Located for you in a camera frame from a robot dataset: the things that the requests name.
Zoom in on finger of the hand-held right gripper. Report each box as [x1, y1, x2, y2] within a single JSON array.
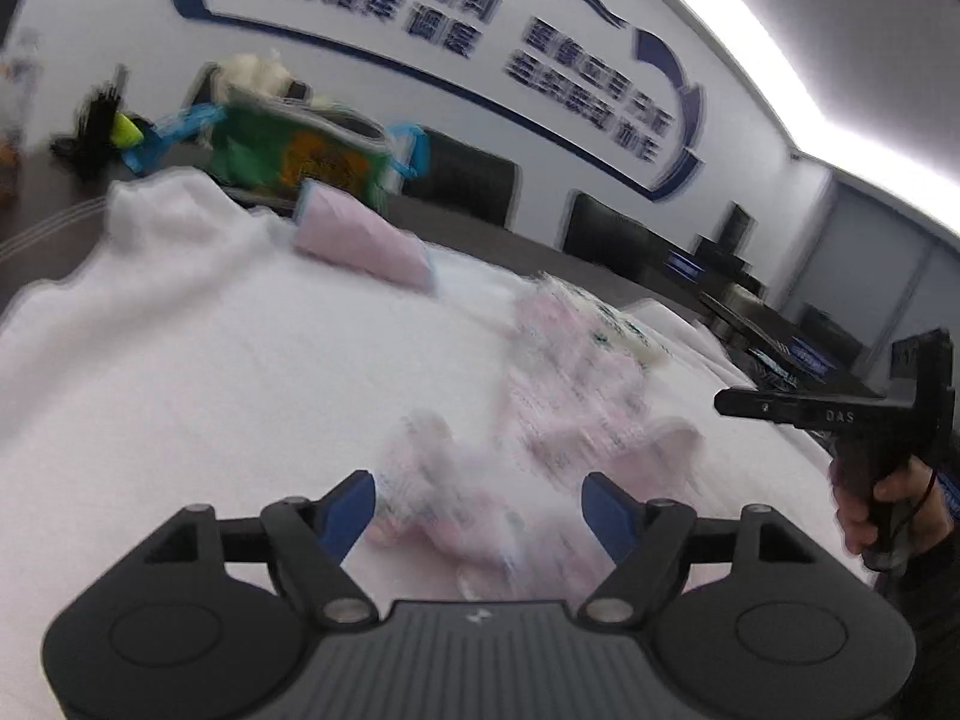
[[714, 388, 808, 422]]

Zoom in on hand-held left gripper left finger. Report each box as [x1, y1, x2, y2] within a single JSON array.
[[141, 470, 377, 627]]

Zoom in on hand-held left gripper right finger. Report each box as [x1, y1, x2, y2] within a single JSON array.
[[581, 471, 820, 627]]

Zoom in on pink small-flower garment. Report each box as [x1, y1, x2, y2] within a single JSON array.
[[371, 270, 706, 598]]

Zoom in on pink floral ruffled dress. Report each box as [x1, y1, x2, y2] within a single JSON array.
[[291, 178, 437, 296]]

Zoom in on person's right forearm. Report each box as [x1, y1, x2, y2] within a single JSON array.
[[896, 465, 960, 597]]

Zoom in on person's right hand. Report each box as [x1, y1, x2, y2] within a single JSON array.
[[829, 457, 938, 568]]

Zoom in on cream garment teal flowers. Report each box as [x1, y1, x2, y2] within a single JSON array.
[[589, 304, 671, 371]]

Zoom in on grey glass door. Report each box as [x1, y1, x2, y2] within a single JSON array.
[[795, 165, 960, 391]]

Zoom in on black desk monitor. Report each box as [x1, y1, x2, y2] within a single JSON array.
[[694, 201, 767, 294]]

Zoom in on white towel blanket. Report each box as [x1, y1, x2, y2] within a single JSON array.
[[0, 167, 893, 720]]

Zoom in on ceiling light strip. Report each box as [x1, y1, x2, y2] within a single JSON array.
[[611, 0, 960, 235]]

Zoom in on yellow-green cloth item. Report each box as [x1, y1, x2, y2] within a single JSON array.
[[111, 111, 146, 152]]

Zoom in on cream plush cloth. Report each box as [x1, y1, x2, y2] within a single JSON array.
[[214, 52, 295, 103]]

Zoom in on black walkie-talkie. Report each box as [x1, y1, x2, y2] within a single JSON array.
[[51, 64, 130, 182]]

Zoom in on orange drink bottle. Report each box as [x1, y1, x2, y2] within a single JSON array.
[[0, 28, 41, 203]]

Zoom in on green bag blue handles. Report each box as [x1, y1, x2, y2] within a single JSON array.
[[124, 100, 433, 211]]

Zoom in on white cable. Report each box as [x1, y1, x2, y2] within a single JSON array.
[[0, 195, 110, 260]]

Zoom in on blue wall lettering sign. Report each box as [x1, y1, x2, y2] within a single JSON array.
[[169, 0, 708, 203]]

